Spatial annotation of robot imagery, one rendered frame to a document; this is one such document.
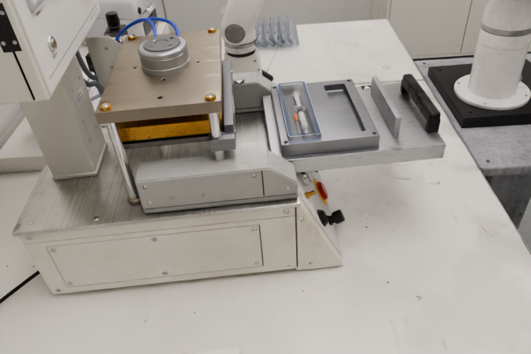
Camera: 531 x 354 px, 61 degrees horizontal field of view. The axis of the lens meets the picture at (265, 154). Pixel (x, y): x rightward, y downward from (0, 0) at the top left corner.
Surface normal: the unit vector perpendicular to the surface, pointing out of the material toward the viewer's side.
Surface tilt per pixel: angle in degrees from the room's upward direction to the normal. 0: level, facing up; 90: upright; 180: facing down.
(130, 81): 0
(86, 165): 90
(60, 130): 90
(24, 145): 0
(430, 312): 0
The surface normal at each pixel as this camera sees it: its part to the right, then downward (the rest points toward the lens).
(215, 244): 0.08, 0.60
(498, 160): -0.06, -0.79
